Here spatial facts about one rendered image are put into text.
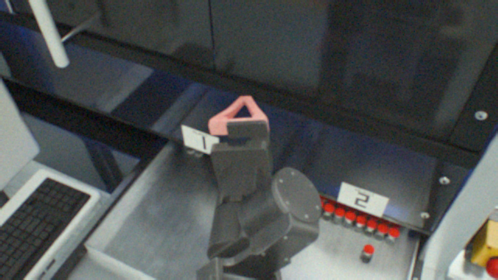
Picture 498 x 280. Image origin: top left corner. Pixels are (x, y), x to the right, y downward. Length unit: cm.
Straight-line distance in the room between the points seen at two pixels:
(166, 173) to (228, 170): 54
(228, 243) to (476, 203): 45
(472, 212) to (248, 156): 43
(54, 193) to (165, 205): 30
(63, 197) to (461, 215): 86
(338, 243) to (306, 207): 53
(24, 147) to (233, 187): 83
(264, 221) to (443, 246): 53
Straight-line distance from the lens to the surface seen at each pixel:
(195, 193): 97
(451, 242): 85
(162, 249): 90
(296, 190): 39
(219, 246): 43
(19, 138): 120
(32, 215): 112
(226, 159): 48
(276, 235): 38
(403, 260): 93
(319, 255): 89
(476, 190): 73
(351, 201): 82
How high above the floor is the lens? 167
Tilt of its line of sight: 48 degrees down
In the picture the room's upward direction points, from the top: straight up
